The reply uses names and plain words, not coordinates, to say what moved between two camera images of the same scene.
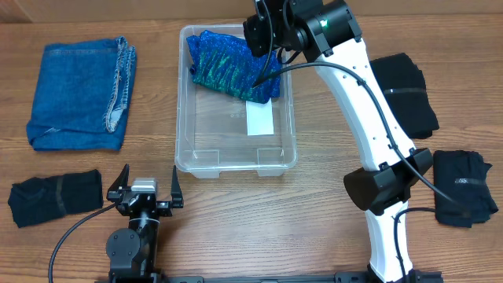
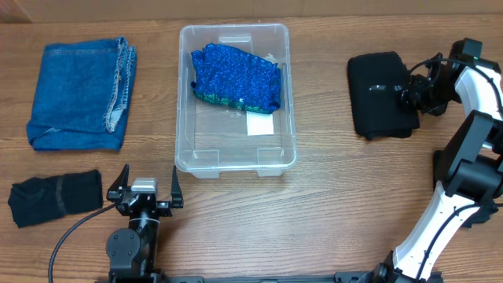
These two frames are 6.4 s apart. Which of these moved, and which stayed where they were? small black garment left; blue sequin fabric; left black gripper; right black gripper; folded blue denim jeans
Moved: right black gripper; blue sequin fabric
Stayed: small black garment left; left black gripper; folded blue denim jeans
